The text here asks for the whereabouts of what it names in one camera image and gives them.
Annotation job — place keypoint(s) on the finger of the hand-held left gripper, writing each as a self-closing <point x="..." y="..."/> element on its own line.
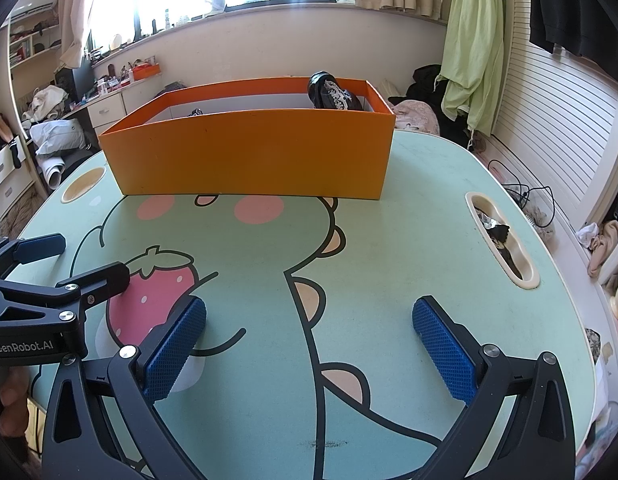
<point x="101" y="282"/>
<point x="39" y="249"/>

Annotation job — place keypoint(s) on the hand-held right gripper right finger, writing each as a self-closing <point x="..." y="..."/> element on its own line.
<point x="444" y="350"/>

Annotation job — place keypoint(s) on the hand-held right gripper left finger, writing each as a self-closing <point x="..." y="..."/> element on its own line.
<point x="174" y="347"/>

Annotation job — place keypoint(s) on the orange cardboard box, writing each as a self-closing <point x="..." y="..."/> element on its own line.
<point x="249" y="155"/>

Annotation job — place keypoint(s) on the black patterned pouch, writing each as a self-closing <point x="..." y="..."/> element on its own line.
<point x="334" y="91"/>

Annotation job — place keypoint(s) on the person's left hand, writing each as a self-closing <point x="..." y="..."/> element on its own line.
<point x="11" y="395"/>

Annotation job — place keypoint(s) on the rolled white paper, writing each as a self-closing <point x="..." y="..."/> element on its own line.
<point x="51" y="172"/>

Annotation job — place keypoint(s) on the white drawer unit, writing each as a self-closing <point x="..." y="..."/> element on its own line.
<point x="1" y="175"/>

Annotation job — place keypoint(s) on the wrappers in desk slot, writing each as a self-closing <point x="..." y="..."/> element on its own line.
<point x="499" y="232"/>

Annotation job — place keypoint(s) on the cream bag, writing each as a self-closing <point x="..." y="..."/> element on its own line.
<point x="46" y="100"/>

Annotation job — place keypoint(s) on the white drawer cabinet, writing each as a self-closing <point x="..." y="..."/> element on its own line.
<point x="106" y="110"/>

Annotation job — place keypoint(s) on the black monitor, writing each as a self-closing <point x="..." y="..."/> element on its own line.
<point x="74" y="80"/>

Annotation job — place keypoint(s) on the beige garment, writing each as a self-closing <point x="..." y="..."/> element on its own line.
<point x="606" y="245"/>

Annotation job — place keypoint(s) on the small orange box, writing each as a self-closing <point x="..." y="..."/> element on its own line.
<point x="146" y="71"/>

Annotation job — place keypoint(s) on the pink floral blanket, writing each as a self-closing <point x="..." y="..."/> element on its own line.
<point x="416" y="115"/>

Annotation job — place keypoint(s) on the white slatted panel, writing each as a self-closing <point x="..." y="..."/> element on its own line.
<point x="554" y="135"/>

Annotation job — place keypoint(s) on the white air conditioner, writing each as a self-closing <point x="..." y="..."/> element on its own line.
<point x="34" y="2"/>

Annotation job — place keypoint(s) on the black clothes pile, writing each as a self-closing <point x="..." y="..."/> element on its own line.
<point x="429" y="85"/>

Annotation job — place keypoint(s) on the lime green curtain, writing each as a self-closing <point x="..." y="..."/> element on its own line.
<point x="474" y="50"/>

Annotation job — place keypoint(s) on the black hanging garment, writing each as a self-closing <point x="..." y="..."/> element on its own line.
<point x="579" y="5"/>

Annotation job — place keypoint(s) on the wall shelf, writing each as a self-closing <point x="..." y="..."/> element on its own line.
<point x="29" y="45"/>

